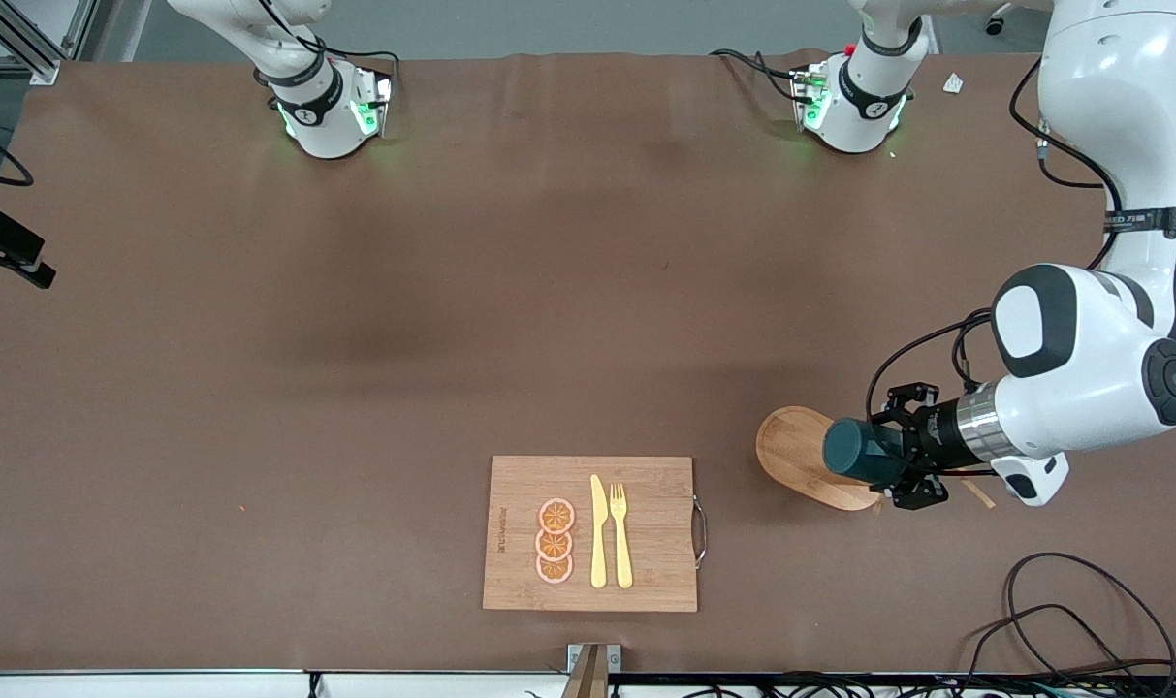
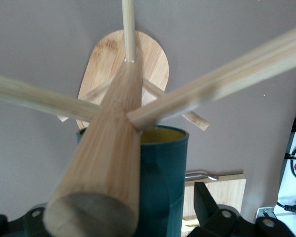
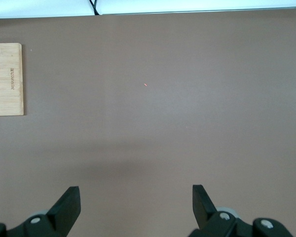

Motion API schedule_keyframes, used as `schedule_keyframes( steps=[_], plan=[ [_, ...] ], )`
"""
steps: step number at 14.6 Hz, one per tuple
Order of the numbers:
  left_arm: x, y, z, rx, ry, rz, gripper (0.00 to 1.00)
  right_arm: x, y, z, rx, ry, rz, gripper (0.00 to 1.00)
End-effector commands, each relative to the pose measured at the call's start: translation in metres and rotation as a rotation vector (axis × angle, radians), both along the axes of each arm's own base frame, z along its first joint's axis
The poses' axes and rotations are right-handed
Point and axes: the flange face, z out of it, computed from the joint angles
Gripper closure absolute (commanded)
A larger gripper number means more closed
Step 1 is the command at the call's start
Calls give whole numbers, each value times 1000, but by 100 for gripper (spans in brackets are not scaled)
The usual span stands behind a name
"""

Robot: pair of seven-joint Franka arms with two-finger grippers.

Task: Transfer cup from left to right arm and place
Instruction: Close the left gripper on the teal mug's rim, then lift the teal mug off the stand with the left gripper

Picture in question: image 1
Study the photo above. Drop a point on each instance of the aluminium frame profile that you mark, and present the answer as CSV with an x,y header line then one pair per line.
x,y
20,44

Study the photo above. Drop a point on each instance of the dark teal cup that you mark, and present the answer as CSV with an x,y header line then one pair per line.
x,y
854,451

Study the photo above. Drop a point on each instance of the wooden mug tree stand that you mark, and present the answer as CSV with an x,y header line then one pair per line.
x,y
791,451

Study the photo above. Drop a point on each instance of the black caster wheel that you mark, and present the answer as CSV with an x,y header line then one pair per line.
x,y
995,24

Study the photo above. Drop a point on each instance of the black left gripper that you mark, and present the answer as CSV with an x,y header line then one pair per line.
x,y
934,435

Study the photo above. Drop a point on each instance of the yellow plastic knife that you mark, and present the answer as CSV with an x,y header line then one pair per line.
x,y
598,543

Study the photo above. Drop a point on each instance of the bamboo cutting board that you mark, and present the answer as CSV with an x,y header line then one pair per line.
x,y
651,528

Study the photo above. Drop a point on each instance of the white paper scrap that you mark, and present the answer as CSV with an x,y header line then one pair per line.
x,y
953,83

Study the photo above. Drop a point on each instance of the yellow plastic fork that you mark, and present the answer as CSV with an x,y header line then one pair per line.
x,y
622,557

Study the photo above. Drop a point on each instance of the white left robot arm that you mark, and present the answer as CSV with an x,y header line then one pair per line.
x,y
1101,97

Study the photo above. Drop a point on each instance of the brown table cover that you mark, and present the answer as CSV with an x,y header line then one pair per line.
x,y
588,291

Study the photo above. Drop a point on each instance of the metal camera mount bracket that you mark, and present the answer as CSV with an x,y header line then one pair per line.
x,y
592,671

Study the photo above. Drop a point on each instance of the white table edge rail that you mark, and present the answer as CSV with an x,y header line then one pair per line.
x,y
142,684

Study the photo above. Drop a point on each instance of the orange slice toy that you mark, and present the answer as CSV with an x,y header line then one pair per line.
x,y
554,545
554,571
556,515

